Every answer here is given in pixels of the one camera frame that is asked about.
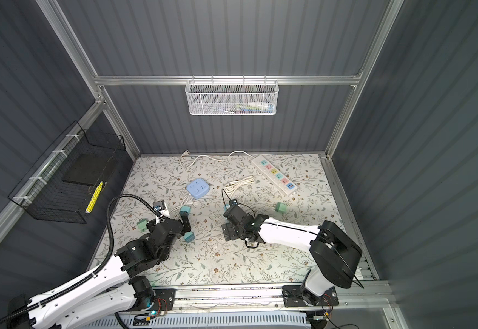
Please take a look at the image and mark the black wire side basket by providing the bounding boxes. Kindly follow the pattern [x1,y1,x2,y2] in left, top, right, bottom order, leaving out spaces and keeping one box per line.
[9,124,127,224]

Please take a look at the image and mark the black corrugated cable conduit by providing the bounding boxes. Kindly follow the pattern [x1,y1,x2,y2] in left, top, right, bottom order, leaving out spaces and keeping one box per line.
[0,194,162,329]

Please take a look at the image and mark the green plug adapter cube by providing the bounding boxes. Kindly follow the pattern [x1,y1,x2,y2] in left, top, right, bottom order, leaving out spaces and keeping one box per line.
[275,202,288,214]
[137,219,148,233]

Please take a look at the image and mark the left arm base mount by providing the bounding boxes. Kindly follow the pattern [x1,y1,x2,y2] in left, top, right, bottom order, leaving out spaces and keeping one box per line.
[125,289,177,312]

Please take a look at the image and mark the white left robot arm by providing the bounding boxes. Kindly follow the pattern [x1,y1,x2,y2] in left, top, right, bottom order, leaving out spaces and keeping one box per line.
[5,211,191,328]

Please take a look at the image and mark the coiled white cable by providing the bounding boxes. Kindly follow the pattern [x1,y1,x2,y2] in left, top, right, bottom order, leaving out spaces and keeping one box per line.
[223,175,256,196]

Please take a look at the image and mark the light blue round power strip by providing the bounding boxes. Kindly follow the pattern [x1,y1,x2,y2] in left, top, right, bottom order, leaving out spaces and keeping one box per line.
[186,178,210,200]

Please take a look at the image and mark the yellow marker in basket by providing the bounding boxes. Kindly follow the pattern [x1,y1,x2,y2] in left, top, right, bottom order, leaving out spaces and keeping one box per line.
[85,181,105,214]

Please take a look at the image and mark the teal plug adapter cube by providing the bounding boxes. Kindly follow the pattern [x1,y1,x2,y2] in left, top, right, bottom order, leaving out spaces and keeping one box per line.
[184,232,195,243]
[180,206,191,217]

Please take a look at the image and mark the white power strip cable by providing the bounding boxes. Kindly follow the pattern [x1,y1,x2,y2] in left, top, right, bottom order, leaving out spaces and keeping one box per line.
[166,149,260,221]

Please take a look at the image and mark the white wire wall basket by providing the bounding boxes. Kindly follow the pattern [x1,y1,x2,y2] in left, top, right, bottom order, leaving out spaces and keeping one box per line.
[185,82,280,116]

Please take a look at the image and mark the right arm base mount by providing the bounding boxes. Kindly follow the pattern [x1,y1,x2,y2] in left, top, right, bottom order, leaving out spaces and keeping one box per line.
[282,285,339,308]

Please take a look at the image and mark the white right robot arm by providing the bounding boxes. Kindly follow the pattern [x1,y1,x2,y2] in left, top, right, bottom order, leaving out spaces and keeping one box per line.
[223,200,362,297]

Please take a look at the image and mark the long white power strip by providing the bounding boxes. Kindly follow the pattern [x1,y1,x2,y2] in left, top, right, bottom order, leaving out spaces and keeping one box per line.
[251,155,298,195]

